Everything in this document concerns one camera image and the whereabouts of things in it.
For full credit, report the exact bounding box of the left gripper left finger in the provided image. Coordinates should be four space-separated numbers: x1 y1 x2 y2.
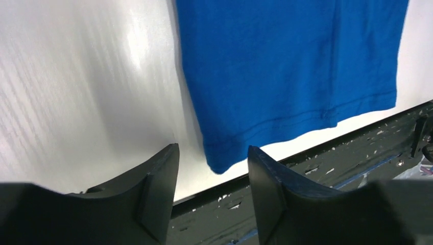
1 143 180 244

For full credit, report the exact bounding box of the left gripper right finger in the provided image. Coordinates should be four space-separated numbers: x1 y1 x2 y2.
248 146 432 244

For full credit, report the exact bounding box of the blue printed t shirt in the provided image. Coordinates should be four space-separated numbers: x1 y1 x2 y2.
176 1 408 174

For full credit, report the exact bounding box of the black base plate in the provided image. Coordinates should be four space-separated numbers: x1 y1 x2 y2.
166 102 432 244

